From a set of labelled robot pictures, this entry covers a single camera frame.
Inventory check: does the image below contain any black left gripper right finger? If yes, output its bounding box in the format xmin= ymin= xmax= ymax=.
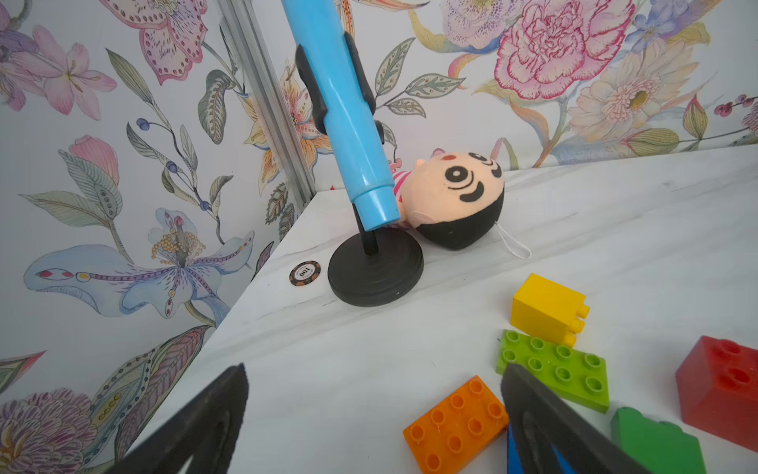
xmin=501 ymin=365 xmax=647 ymax=474

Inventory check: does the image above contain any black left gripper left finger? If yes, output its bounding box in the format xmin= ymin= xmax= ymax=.
xmin=110 ymin=365 xmax=249 ymax=473

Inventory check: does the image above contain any orange lego plate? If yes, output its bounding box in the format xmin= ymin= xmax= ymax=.
xmin=403 ymin=375 xmax=509 ymax=473

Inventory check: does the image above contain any blue lego brick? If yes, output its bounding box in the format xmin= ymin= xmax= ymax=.
xmin=507 ymin=428 xmax=576 ymax=474

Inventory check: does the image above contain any lime green flat lego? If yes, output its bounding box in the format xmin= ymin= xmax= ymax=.
xmin=495 ymin=330 xmax=610 ymax=414

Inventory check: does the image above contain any yellow lego brick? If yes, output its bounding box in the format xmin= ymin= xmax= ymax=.
xmin=510 ymin=274 xmax=590 ymax=348

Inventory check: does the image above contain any dark green lego brick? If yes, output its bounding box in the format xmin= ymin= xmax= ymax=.
xmin=611 ymin=407 xmax=707 ymax=474

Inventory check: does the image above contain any red square lego brick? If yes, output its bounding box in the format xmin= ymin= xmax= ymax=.
xmin=675 ymin=336 xmax=758 ymax=451

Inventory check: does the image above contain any black round stand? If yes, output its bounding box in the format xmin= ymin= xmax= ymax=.
xmin=328 ymin=217 xmax=424 ymax=307

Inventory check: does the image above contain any plush doll head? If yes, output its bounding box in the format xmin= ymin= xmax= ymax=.
xmin=391 ymin=151 xmax=532 ymax=259

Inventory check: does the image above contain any blue tube on stand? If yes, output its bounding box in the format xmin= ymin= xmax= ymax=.
xmin=282 ymin=1 xmax=400 ymax=231

